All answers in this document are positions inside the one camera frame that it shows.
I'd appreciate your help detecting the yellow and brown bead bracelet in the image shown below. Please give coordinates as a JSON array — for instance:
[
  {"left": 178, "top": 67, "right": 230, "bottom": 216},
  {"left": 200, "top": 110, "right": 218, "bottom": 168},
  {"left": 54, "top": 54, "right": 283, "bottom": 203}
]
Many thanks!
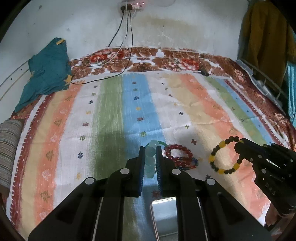
[{"left": 209, "top": 136, "right": 244, "bottom": 175}]

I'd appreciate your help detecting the mustard hanging garment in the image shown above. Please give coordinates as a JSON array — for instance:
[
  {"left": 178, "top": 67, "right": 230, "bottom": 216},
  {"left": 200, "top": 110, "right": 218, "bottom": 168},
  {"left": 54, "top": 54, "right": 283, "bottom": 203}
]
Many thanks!
[{"left": 242, "top": 1, "right": 295, "bottom": 87}]

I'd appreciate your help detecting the wire rack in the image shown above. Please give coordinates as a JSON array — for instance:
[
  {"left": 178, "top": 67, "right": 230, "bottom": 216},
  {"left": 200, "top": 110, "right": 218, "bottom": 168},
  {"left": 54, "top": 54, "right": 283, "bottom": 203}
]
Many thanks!
[{"left": 235, "top": 59, "right": 287, "bottom": 112}]

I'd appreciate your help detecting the silver metal tin box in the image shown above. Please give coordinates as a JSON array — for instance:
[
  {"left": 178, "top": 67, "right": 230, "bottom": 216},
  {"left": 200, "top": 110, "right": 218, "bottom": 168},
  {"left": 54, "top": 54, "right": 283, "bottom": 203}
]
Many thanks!
[{"left": 150, "top": 197, "right": 178, "bottom": 241}]

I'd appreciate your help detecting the green jade bangle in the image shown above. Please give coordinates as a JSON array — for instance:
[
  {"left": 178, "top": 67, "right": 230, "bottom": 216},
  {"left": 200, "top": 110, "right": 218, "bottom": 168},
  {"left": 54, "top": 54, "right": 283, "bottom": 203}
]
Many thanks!
[{"left": 145, "top": 140, "right": 167, "bottom": 149}]

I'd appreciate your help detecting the black charger plug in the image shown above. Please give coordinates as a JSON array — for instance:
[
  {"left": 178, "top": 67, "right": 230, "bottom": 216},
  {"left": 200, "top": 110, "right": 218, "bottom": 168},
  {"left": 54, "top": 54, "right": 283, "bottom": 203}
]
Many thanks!
[{"left": 199, "top": 70, "right": 209, "bottom": 76}]

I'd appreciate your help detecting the black charger cable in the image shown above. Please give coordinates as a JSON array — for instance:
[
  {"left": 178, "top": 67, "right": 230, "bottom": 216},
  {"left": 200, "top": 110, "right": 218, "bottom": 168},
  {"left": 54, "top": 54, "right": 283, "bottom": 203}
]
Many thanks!
[{"left": 69, "top": 9, "right": 134, "bottom": 85}]

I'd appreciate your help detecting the red bead bracelet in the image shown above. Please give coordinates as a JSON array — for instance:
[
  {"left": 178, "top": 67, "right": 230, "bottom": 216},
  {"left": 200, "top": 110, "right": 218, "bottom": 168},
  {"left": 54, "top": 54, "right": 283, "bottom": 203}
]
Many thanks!
[{"left": 164, "top": 143, "right": 194, "bottom": 163}]

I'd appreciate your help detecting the white charger cable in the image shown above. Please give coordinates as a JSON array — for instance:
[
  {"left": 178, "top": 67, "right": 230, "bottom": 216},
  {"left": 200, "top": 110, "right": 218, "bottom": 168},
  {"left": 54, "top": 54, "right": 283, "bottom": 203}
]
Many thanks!
[{"left": 92, "top": 10, "right": 132, "bottom": 63}]

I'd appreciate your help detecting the multicolour glass bead bracelet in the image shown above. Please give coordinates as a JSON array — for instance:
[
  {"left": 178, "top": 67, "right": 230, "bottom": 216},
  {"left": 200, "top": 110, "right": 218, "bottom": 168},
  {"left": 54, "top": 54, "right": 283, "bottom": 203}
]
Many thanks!
[{"left": 171, "top": 156, "right": 199, "bottom": 171}]

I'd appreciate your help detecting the light blue bead bracelet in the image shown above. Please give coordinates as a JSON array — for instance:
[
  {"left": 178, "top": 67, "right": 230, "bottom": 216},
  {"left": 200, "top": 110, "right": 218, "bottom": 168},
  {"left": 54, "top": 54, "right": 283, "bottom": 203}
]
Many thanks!
[{"left": 144, "top": 139, "right": 163, "bottom": 179}]

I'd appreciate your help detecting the teal cloth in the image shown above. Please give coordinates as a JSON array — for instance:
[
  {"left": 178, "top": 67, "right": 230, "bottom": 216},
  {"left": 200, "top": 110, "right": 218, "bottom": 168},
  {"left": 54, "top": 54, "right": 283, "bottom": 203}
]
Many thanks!
[{"left": 14, "top": 38, "right": 71, "bottom": 113}]

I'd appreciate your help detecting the person hand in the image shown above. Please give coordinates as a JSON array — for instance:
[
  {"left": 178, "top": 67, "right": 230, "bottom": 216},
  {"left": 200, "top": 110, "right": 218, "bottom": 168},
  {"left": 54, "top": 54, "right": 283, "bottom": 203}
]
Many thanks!
[{"left": 265, "top": 203, "right": 290, "bottom": 230}]

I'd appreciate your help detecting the blue dotted curtain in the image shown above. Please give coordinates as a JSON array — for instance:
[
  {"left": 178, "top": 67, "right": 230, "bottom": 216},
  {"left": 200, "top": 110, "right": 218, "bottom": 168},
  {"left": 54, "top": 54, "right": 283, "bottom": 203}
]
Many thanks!
[{"left": 285, "top": 27, "right": 296, "bottom": 128}]

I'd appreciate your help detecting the white power strip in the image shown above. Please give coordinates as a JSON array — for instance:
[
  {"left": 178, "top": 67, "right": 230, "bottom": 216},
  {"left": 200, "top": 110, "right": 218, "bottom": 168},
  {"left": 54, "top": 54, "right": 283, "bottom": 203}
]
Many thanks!
[{"left": 120, "top": 0, "right": 147, "bottom": 11}]

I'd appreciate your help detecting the grey striped rolled cloth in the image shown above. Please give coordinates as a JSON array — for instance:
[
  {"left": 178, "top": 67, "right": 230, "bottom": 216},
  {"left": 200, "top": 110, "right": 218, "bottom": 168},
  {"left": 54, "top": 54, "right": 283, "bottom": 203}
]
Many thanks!
[{"left": 1, "top": 119, "right": 24, "bottom": 197}]

